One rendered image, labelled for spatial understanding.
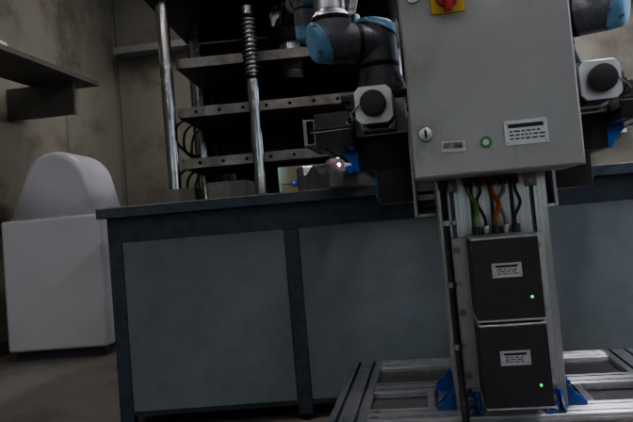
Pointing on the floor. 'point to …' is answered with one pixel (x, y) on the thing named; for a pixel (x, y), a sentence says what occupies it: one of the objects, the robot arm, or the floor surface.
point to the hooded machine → (59, 261)
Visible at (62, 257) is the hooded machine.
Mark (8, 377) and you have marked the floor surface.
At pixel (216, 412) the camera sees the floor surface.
